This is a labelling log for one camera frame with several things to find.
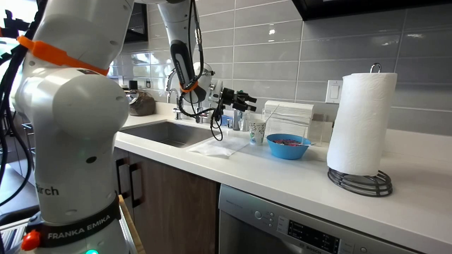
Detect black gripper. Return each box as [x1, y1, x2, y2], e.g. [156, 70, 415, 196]
[217, 86, 259, 116]

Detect printed paper coffee cup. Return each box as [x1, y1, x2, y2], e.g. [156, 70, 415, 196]
[248, 118, 268, 147]

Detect blue bowl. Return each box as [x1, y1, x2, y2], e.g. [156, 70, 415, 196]
[265, 132, 312, 161]

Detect coloured gravel pebbles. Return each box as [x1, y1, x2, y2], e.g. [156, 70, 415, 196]
[271, 137, 306, 147]

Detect white paper towel sheet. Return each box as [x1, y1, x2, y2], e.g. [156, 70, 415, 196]
[186, 140, 249, 159]

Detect tall chrome faucet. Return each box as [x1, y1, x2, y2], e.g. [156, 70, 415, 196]
[163, 66, 186, 121]

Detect stainless steel sink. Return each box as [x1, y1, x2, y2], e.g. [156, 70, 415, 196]
[119, 120, 215, 149]

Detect brown bag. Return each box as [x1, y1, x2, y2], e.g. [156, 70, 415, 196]
[126, 87, 158, 118]

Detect white paper towel roll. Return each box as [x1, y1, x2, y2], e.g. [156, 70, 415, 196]
[324, 70, 399, 178]

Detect stainless steel dishwasher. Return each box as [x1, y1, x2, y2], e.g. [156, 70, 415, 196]
[215, 183, 420, 254]

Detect wooden base cabinet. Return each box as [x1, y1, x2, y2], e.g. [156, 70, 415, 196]
[111, 147, 220, 254]

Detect dark range hood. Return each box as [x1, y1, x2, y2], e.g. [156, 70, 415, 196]
[290, 0, 452, 22]

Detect wooden slat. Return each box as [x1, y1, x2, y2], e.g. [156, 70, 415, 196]
[115, 193, 145, 254]

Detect narrow orange arm strap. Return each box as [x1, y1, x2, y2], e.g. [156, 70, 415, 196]
[179, 80, 200, 94]

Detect black braided cable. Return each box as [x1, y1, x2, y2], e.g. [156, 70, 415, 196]
[174, 0, 228, 142]

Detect white wall outlet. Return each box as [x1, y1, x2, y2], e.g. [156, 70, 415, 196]
[323, 79, 344, 104]

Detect black wire towel holder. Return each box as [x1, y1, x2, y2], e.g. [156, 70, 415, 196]
[326, 60, 393, 199]

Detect black cabinet handle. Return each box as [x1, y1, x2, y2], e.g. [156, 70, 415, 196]
[128, 161, 146, 209]
[114, 156, 128, 200]

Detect wide orange arm strap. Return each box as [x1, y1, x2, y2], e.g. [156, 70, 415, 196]
[16, 35, 110, 77]

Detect black cable bundle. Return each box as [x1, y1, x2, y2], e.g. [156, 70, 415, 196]
[0, 8, 39, 209]

